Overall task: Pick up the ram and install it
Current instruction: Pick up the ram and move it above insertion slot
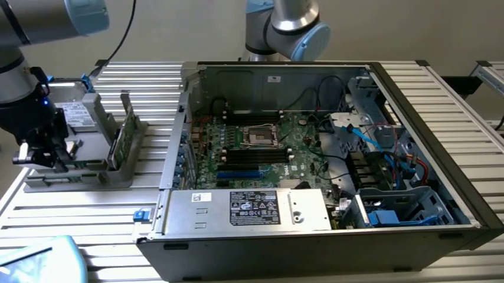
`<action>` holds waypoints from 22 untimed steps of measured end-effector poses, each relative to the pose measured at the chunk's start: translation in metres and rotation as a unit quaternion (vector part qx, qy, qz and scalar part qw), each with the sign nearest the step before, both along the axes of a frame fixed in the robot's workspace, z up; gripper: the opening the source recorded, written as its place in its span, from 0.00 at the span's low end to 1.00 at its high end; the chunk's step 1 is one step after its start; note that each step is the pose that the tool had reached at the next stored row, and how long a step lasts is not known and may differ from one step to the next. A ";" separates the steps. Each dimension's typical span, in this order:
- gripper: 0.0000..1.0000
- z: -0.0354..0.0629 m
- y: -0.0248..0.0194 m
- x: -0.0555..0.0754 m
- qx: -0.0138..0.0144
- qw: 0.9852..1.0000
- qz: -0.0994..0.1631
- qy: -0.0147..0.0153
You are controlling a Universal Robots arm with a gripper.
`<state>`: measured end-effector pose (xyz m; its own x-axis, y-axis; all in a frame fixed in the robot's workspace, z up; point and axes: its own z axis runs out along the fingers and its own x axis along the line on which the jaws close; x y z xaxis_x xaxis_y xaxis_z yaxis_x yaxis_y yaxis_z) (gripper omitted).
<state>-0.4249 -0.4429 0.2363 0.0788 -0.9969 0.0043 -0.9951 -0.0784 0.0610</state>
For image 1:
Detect hard disk with white label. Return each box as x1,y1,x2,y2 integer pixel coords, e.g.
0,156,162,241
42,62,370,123
54,100,98,132

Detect green motherboard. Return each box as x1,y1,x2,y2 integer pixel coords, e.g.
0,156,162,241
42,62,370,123
187,109,344,196

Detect looped black wire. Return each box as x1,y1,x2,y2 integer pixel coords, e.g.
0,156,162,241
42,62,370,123
313,75,348,113

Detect black case fan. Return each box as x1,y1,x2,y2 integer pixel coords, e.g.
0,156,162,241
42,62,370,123
345,150,396,190

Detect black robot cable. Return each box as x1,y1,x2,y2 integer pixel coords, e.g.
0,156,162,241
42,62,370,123
83,0,138,81

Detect long black expansion slot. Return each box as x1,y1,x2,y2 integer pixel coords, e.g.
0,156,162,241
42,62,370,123
217,164,262,173

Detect open black PC case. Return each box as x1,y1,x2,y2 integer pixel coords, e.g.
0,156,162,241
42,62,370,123
131,60,504,283

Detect light blue plastic cover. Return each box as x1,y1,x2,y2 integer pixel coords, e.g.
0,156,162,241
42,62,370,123
0,235,90,283

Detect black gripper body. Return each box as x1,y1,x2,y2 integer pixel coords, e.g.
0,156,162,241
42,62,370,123
0,100,70,153

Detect red wire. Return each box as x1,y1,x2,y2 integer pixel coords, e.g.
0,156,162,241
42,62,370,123
408,152,431,178

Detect green graphics card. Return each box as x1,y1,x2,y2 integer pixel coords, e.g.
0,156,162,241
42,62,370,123
107,105,138,172

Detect blue case latch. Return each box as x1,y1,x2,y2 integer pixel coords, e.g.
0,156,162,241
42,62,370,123
132,207,154,222

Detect CPU socket with metal frame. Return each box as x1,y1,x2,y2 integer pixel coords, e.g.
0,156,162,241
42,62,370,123
235,121,282,147

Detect grey drive cage blue rails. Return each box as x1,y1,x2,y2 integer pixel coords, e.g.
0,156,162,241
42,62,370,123
341,185,461,229

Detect blue expansion slot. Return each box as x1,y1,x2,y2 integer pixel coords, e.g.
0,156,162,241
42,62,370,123
214,171,265,180

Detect silver disk carrier blue clips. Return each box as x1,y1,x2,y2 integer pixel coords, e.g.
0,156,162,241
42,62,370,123
46,74,95,104

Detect grey parts rack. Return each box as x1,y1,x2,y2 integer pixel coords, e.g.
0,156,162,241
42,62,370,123
21,91,151,195

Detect blue SATA wire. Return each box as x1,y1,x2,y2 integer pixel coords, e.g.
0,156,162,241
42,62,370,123
342,124,400,190

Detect grey metal disk bay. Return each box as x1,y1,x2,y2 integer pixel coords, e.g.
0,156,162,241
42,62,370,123
326,75,404,154

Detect silver power supply unit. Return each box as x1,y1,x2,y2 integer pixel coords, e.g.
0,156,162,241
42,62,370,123
161,188,334,234

